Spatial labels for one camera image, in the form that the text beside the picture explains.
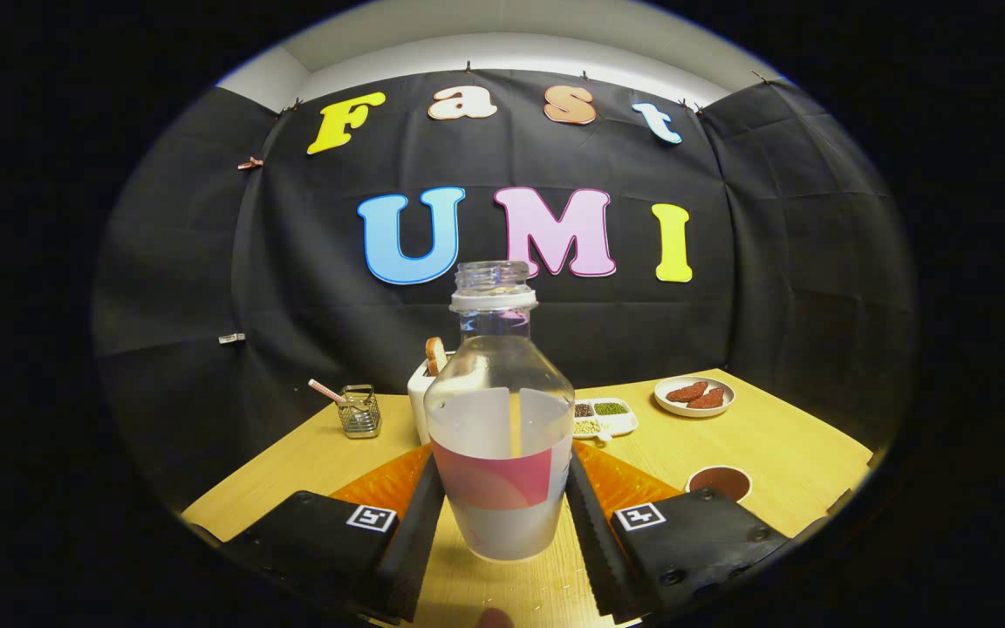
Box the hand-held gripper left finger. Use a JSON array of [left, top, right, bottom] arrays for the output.
[[222, 443, 447, 623]]

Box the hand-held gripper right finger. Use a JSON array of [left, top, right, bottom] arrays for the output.
[[565, 439, 791, 625]]

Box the clear juice bottle pink label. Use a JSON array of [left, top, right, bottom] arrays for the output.
[[423, 260, 576, 562]]

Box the beige cup wooden handle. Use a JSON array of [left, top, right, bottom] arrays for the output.
[[685, 465, 754, 504]]

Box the white divided bean dish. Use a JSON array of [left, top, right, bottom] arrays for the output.
[[572, 398, 639, 440]]

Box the wooden table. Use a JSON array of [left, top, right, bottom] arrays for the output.
[[181, 367, 874, 628]]

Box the white toaster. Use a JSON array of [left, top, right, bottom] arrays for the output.
[[407, 353, 455, 446]]

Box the white round plate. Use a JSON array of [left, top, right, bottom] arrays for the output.
[[653, 376, 736, 419]]

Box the black backdrop cloth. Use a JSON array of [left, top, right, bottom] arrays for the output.
[[94, 68, 918, 515]]

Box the wire mesh holder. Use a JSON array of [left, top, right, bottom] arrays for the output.
[[337, 385, 382, 440]]

